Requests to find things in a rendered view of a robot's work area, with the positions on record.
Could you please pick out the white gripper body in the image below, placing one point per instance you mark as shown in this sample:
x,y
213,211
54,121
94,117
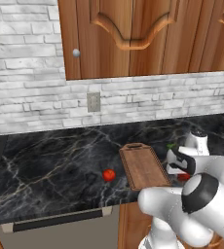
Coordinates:
x,y
173,158

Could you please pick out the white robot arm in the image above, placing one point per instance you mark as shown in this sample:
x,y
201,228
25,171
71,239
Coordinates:
x,y
169,202

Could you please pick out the red bell pepper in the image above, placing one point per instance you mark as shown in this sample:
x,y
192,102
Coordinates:
x,y
183,177

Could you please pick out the wooden cutting board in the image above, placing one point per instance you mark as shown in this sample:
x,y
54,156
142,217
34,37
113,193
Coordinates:
x,y
144,167

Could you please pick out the red tomato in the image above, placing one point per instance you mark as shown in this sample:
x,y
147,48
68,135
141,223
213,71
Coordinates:
x,y
109,175

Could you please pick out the small green vegetable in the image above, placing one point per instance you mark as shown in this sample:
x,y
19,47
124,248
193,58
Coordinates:
x,y
171,146

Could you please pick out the wooden base cupboard door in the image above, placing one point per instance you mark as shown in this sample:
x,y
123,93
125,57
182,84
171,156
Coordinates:
x,y
130,227

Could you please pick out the grey dishwasher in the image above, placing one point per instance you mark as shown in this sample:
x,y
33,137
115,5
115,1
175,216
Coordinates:
x,y
68,233

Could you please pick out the round silver cupboard knob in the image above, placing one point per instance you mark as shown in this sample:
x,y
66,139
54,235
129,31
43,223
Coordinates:
x,y
76,53

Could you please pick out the wooden cupboard door with knob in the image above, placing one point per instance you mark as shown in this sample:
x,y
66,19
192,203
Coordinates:
x,y
84,39

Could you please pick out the grey wall socket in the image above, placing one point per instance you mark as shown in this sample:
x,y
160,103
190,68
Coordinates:
x,y
93,101

